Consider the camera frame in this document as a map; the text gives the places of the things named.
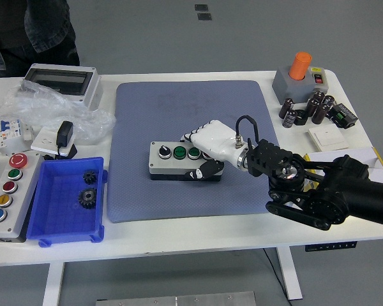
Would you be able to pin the white table leg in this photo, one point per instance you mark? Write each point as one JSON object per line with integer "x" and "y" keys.
{"x": 290, "y": 274}
{"x": 52, "y": 283}

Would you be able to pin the clear plastic bag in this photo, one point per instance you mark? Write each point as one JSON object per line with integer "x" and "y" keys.
{"x": 44, "y": 105}

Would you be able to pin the white circuit breaker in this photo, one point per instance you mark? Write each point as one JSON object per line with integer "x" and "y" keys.
{"x": 9, "y": 127}

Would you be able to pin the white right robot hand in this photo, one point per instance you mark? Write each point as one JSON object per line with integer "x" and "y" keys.
{"x": 217, "y": 140}

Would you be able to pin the person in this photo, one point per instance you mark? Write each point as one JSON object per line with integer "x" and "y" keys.
{"x": 25, "y": 32}

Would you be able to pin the orange cylinder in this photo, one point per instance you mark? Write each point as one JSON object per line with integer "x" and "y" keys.
{"x": 300, "y": 65}

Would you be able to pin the small black gear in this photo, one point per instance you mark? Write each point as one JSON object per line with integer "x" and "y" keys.
{"x": 90, "y": 177}

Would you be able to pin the black floor cover plate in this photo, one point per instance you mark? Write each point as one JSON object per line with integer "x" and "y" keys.
{"x": 201, "y": 8}
{"x": 204, "y": 16}

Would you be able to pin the grey four-button control box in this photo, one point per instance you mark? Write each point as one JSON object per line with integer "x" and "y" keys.
{"x": 166, "y": 165}

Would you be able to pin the black table control panel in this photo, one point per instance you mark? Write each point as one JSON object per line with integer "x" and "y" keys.
{"x": 330, "y": 246}

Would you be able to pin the white wall socket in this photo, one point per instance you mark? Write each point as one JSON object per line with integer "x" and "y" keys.
{"x": 43, "y": 140}

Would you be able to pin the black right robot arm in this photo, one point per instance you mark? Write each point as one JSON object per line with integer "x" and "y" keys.
{"x": 344, "y": 188}

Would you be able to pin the grey five-button control box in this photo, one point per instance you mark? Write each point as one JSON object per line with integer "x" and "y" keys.
{"x": 20, "y": 204}

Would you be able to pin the white wall switch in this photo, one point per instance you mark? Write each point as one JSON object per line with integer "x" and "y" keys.
{"x": 327, "y": 137}

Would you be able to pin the blue plastic bin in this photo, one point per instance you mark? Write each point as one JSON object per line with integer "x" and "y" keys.
{"x": 60, "y": 223}

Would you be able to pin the yellow white cardboard box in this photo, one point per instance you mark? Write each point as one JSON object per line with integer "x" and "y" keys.
{"x": 319, "y": 157}

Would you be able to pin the grey windowed distribution box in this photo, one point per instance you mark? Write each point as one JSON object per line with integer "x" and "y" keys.
{"x": 59, "y": 79}

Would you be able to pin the dark cylindrical capacitor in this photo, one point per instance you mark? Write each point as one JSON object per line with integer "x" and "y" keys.
{"x": 289, "y": 119}
{"x": 328, "y": 101}
{"x": 312, "y": 106}
{"x": 287, "y": 107}
{"x": 319, "y": 95}
{"x": 319, "y": 114}

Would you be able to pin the grey metal plate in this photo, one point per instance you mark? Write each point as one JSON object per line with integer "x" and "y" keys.
{"x": 175, "y": 299}

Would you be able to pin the black module green terminal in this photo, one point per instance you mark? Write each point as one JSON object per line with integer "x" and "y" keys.
{"x": 343, "y": 114}

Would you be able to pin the blue-grey padded mat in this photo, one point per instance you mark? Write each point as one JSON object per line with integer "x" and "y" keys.
{"x": 140, "y": 105}

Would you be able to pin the large black gear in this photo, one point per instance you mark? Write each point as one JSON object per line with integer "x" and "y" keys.
{"x": 87, "y": 199}

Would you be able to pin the black power adapter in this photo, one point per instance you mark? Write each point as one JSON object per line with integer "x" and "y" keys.
{"x": 64, "y": 132}

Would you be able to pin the grey switch base box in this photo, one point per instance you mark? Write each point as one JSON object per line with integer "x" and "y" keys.
{"x": 285, "y": 89}

